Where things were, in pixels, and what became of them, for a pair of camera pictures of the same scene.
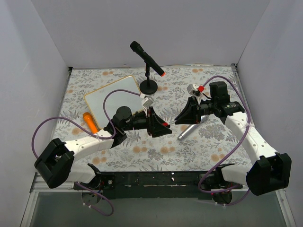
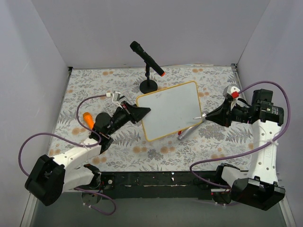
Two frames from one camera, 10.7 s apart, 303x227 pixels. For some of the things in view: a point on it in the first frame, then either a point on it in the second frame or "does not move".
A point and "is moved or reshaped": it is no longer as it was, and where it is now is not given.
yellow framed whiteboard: x=114 y=99 -> x=172 y=109
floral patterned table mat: x=211 y=146 does not move
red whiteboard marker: x=165 y=124 is moved or reshaped
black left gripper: x=150 y=121 -> x=129 y=113
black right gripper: x=194 y=111 -> x=227 y=113
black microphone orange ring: x=139 y=50 does not move
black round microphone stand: x=148 y=86 does not move
